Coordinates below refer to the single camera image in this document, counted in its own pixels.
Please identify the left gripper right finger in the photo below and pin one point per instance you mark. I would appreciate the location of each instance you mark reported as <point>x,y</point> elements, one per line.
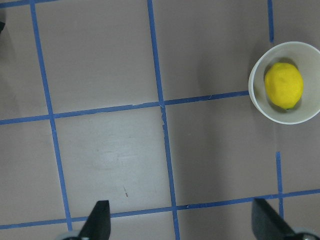
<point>267,224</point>

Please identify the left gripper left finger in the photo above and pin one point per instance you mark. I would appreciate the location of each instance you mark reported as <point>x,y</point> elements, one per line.
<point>98,223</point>

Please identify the yellow lemon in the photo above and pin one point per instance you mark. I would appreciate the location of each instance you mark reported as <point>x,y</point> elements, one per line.
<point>284,85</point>

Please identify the cream bowl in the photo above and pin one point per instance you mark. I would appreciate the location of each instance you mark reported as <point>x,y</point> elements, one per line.
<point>307,60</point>

